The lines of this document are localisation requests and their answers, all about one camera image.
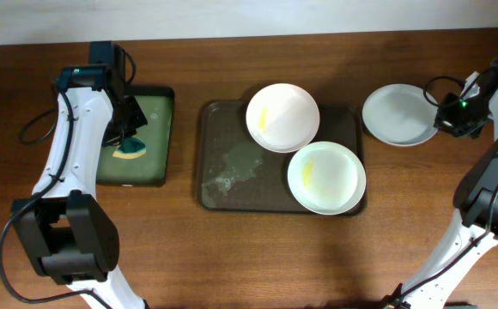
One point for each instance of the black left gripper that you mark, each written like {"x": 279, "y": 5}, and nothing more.
{"x": 141, "y": 120}

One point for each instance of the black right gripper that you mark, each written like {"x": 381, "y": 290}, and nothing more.
{"x": 443, "y": 119}

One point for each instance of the yellow and green sponge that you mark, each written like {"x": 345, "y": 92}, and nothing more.
{"x": 130, "y": 149}

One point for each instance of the grey-white plate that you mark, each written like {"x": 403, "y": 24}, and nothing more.
{"x": 399, "y": 115}

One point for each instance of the pinkish white plate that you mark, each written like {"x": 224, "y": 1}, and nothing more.
{"x": 282, "y": 118}

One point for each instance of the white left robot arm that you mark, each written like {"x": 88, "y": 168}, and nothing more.
{"x": 65, "y": 233}

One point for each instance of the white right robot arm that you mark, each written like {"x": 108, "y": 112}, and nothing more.
{"x": 473, "y": 229}

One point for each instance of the black tray with soapy water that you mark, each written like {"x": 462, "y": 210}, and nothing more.
{"x": 157, "y": 103}

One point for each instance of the dark brown serving tray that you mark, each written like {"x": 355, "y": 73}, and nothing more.
{"x": 236, "y": 174}

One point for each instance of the white plate with yellow stain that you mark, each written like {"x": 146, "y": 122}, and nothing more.
{"x": 327, "y": 178}

